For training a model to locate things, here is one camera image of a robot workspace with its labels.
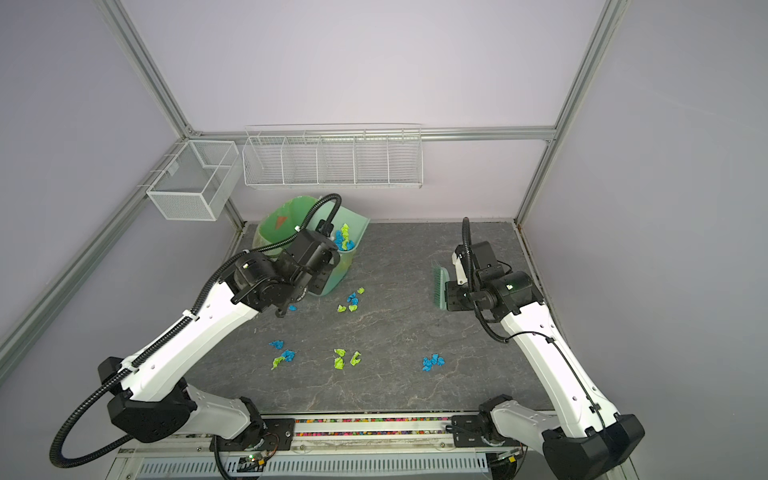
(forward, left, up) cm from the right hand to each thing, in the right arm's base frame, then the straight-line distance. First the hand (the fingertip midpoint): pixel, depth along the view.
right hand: (455, 296), depth 73 cm
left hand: (+2, +34, +9) cm, 36 cm away
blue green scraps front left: (-7, +47, -22) cm, 52 cm away
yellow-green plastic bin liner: (+27, +52, 0) cm, 58 cm away
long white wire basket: (+49, +36, +9) cm, 61 cm away
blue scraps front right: (-8, +4, -22) cm, 24 cm away
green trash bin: (+27, +51, 0) cm, 58 cm away
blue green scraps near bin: (+12, +30, -22) cm, 39 cm away
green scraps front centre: (-9, +31, -21) cm, 39 cm away
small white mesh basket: (+40, +81, +5) cm, 90 cm away
